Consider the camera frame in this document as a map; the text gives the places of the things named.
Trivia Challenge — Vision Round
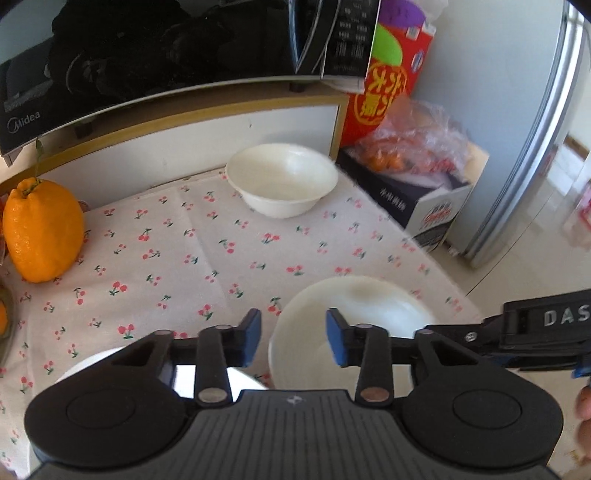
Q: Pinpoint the black microwave oven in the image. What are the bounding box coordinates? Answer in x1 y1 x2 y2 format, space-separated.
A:
0 0 382 167

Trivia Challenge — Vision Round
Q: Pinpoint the red printed carton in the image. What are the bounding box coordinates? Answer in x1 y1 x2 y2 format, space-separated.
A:
339 0 437 148

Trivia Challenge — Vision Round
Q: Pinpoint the cream white bowl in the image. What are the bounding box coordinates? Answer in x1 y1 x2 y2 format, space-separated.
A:
268 276 439 393

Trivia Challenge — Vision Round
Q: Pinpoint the silver refrigerator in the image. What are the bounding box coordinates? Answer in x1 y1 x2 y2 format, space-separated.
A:
462 9 591 268

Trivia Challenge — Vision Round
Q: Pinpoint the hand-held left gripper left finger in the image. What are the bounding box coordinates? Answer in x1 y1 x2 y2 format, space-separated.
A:
111 308 263 408

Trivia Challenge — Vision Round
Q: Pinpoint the person's right hand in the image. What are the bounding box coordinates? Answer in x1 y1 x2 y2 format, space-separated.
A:
576 384 591 422

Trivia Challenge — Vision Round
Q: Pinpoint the printed cardboard box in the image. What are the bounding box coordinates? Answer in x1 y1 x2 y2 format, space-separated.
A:
336 143 490 252

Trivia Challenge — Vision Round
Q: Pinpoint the cherry print tablecloth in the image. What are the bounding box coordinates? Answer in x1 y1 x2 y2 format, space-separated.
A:
0 166 481 462

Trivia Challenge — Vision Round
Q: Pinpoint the wide white bowl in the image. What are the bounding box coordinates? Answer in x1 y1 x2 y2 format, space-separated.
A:
53 348 266 402

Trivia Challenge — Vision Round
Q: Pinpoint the white wooden microwave stand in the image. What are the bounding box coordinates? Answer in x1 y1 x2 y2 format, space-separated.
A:
0 83 350 208

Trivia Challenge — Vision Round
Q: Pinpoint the small white bowl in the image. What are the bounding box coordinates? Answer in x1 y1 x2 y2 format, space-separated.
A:
225 143 339 219

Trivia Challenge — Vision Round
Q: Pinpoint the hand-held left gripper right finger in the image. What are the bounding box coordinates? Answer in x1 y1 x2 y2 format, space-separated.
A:
325 308 481 407

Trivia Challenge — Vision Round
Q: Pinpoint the plastic bag of oranges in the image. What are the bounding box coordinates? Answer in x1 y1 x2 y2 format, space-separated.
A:
355 97 472 185

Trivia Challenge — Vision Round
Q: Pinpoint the glass jar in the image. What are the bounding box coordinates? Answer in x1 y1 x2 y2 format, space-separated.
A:
0 277 17 370

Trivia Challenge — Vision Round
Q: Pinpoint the large orange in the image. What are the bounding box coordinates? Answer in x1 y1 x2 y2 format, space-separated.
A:
2 138 86 283

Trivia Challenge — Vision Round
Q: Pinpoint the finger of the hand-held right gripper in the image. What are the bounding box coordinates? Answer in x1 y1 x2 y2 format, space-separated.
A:
485 351 591 380
424 316 506 355

